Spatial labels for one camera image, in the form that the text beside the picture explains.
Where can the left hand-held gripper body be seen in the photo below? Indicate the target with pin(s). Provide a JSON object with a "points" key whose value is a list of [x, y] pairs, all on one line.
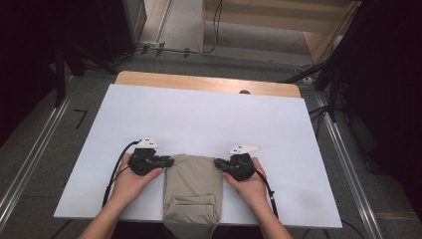
{"points": [[142, 162]]}

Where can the black cabinet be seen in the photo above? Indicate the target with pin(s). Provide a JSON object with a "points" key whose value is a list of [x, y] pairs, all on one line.
{"points": [[109, 26]]}

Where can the wooden table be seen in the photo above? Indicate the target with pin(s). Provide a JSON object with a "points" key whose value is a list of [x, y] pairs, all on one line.
{"points": [[166, 81]]}

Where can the person's left hand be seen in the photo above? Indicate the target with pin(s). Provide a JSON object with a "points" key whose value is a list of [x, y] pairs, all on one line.
{"points": [[127, 186]]}

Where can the light wooden shelf unit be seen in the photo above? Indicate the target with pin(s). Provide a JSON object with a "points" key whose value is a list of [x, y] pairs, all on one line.
{"points": [[258, 13]]}

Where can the dark curtain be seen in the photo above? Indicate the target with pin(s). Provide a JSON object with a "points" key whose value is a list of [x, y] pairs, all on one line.
{"points": [[391, 83], [23, 49]]}

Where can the person's right hand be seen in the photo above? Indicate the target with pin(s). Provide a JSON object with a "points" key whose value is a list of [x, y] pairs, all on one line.
{"points": [[253, 192]]}

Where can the dark round table grommet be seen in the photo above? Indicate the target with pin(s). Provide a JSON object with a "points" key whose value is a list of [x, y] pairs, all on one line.
{"points": [[244, 91]]}

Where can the white foam board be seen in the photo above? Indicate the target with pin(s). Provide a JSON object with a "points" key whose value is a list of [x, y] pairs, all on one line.
{"points": [[199, 122]]}

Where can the metal floor rail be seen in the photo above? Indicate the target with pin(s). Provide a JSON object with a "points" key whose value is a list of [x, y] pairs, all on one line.
{"points": [[348, 166], [30, 162]]}

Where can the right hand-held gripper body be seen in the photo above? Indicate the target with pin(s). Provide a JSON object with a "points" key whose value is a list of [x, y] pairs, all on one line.
{"points": [[244, 167]]}

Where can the beige pants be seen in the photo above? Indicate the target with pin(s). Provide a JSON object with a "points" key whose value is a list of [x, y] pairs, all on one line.
{"points": [[194, 186]]}

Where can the black metal stand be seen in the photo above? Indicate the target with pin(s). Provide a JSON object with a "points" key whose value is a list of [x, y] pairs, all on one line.
{"points": [[333, 96], [60, 76]]}

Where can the white power strip with plugs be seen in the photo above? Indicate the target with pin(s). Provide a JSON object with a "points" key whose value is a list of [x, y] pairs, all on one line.
{"points": [[152, 46]]}

